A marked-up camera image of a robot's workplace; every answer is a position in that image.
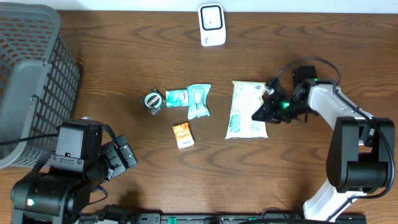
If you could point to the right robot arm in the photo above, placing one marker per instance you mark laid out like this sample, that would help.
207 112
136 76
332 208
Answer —
360 161

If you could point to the teal white snack packet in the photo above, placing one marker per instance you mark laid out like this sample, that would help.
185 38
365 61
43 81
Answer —
197 95

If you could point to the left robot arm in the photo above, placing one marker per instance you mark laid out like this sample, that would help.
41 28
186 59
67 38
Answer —
59 186

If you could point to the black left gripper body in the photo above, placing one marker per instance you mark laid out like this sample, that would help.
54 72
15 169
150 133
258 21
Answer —
123 152

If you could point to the white yellow chip bag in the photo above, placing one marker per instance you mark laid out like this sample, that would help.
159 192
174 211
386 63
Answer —
246 100

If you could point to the white barcode scanner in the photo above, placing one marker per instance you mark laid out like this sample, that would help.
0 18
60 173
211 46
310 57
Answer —
212 25

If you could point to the orange snack packet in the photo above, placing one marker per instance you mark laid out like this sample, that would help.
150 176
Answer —
183 135

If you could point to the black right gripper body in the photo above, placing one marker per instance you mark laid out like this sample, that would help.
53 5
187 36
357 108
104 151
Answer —
286 105

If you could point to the dark grey plastic basket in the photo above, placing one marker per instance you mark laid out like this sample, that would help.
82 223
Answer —
39 82

